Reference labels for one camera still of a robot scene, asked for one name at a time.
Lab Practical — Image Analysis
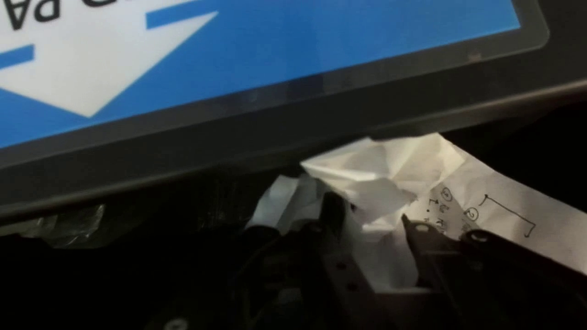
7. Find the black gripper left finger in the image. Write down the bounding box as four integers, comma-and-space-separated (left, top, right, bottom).
143, 192, 381, 330

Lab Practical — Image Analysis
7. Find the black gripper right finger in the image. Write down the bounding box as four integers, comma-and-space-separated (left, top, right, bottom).
400, 214, 587, 330

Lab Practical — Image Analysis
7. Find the large white paper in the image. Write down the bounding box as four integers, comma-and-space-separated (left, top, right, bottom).
244, 131, 587, 294

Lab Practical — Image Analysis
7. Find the black recycling bin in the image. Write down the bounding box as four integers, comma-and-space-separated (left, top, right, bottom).
0, 0, 587, 225

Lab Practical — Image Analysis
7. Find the black bin liner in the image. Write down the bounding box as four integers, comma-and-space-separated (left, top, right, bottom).
0, 177, 295, 330

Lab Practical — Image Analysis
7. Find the blue mixed paper label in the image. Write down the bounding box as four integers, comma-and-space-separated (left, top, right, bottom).
0, 0, 522, 151

